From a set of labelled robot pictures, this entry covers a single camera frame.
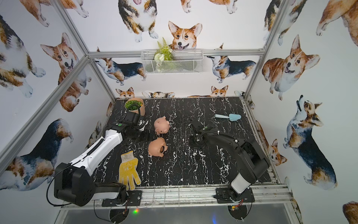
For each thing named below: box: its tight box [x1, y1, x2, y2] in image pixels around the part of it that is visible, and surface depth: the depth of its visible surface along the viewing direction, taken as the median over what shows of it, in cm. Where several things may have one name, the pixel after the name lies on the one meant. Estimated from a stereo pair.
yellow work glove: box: [118, 150, 142, 191], surface depth 85 cm
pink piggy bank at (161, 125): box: [153, 116, 171, 135], surface depth 97 cm
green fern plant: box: [153, 36, 174, 72], surface depth 86 cm
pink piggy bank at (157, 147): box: [148, 137, 168, 158], surface depth 86 cm
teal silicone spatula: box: [214, 113, 242, 122], surface depth 109 cm
